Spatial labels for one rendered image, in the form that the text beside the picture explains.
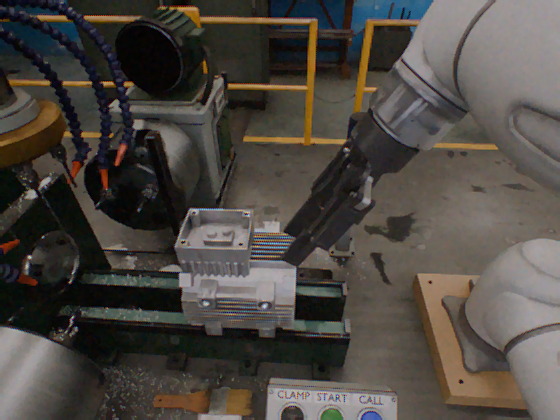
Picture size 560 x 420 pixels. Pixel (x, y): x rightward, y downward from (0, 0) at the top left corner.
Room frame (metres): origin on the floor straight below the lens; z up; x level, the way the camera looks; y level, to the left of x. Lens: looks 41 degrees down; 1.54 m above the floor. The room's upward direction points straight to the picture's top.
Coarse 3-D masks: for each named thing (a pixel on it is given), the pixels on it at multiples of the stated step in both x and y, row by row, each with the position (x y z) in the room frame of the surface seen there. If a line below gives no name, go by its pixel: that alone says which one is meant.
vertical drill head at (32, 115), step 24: (0, 72) 0.46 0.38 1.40; (0, 96) 0.44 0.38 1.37; (24, 96) 0.48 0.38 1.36; (0, 120) 0.41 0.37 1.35; (24, 120) 0.43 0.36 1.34; (48, 120) 0.45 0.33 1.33; (0, 144) 0.38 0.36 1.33; (24, 144) 0.40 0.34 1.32; (48, 144) 0.42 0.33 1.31; (0, 168) 0.37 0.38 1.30; (24, 168) 0.40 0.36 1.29
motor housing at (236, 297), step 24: (264, 240) 0.43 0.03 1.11; (288, 240) 0.43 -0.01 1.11; (264, 264) 0.39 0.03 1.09; (288, 264) 0.38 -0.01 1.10; (192, 288) 0.36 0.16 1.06; (240, 288) 0.36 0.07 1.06; (192, 312) 0.33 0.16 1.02; (216, 312) 0.33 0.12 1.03; (240, 312) 0.33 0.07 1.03; (264, 312) 0.33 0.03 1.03; (288, 312) 0.33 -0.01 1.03
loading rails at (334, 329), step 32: (96, 288) 0.48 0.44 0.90; (128, 288) 0.47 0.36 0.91; (160, 288) 0.47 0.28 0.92; (320, 288) 0.47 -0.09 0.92; (64, 320) 0.38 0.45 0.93; (96, 320) 0.38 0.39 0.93; (128, 320) 0.38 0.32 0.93; (160, 320) 0.38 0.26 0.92; (320, 320) 0.44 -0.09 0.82; (128, 352) 0.37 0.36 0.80; (160, 352) 0.37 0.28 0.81; (192, 352) 0.36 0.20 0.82; (224, 352) 0.36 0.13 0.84; (256, 352) 0.35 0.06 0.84; (288, 352) 0.35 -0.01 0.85; (320, 352) 0.34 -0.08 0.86
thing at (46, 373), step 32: (0, 352) 0.19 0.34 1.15; (32, 352) 0.20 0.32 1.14; (64, 352) 0.21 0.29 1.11; (0, 384) 0.16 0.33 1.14; (32, 384) 0.17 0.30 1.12; (64, 384) 0.18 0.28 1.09; (96, 384) 0.20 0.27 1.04; (0, 416) 0.13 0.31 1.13; (32, 416) 0.14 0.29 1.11; (64, 416) 0.15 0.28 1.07
